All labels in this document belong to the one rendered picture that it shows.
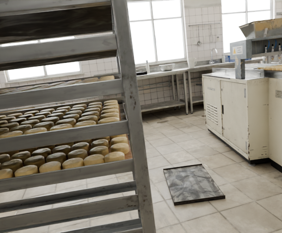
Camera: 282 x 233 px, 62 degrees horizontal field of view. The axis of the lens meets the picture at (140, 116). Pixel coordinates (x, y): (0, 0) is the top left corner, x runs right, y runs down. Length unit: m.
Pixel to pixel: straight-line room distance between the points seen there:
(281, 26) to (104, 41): 2.11
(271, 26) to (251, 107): 0.70
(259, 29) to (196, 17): 3.39
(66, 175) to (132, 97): 0.23
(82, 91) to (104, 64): 4.47
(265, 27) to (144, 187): 2.06
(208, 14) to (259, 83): 3.68
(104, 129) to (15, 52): 0.23
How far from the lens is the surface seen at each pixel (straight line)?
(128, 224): 1.14
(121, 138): 0.71
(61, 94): 0.52
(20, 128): 0.67
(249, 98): 2.31
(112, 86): 0.50
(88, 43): 0.51
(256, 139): 2.44
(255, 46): 2.40
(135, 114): 0.48
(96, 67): 4.95
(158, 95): 5.25
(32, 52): 0.53
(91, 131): 0.52
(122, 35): 0.47
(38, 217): 0.63
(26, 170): 0.63
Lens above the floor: 1.09
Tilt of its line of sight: 13 degrees down
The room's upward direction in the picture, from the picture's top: 7 degrees counter-clockwise
